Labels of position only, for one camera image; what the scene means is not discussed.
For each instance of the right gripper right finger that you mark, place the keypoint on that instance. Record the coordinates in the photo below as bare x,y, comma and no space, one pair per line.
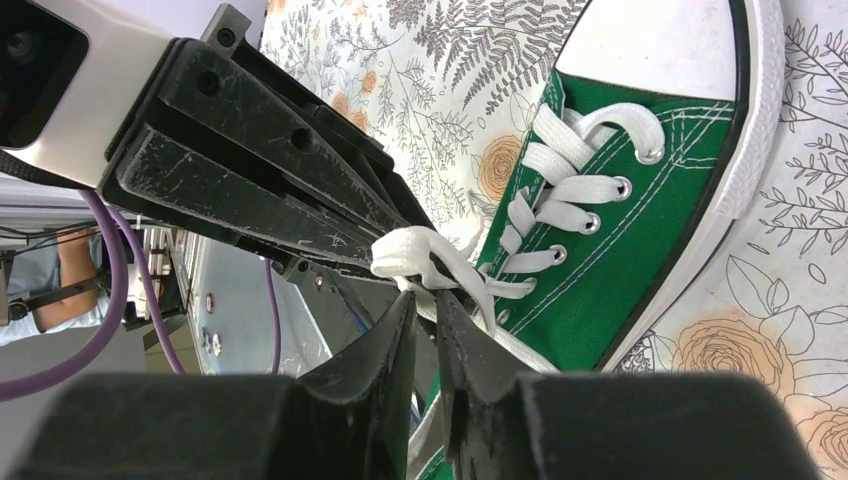
503,420

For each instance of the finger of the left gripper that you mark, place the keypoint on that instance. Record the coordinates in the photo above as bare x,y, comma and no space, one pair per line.
154,174
247,113

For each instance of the white shoelace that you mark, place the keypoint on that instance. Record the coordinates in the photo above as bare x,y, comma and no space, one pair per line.
563,145

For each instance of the person in background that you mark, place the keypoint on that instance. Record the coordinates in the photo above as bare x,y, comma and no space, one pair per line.
54,286

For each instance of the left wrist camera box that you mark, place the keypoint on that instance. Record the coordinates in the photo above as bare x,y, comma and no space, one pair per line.
72,70

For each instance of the floral patterned table mat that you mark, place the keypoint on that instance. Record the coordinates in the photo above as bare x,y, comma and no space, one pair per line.
451,88

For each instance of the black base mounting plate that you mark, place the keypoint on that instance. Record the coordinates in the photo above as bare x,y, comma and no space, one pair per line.
345,308

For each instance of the green white sneaker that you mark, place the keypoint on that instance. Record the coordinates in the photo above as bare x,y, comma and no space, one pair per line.
711,72

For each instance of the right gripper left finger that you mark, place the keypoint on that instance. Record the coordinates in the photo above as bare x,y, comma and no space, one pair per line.
348,418

